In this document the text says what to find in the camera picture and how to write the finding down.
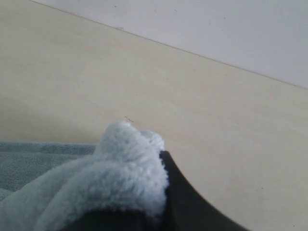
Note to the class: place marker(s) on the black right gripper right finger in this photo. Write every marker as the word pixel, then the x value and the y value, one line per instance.
pixel 186 209

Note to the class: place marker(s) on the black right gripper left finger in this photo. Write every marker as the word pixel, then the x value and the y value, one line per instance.
pixel 112 221

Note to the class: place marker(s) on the light blue fleece towel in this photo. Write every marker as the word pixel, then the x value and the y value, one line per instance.
pixel 47 186

